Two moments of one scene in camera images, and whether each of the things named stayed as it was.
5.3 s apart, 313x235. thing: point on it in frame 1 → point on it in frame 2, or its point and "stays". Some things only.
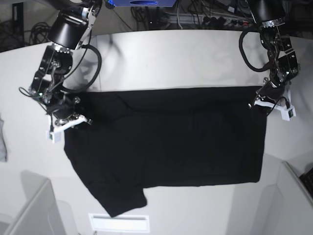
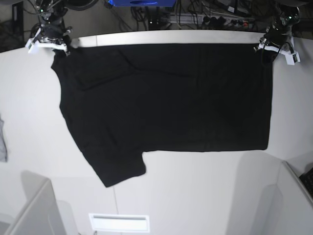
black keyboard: (306, 178) stays
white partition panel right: (287, 208) stays
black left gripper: (61, 105) → (55, 29)
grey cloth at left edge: (3, 152) stays
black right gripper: (272, 92) → (274, 35)
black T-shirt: (141, 138) → (120, 100)
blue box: (144, 3) stays
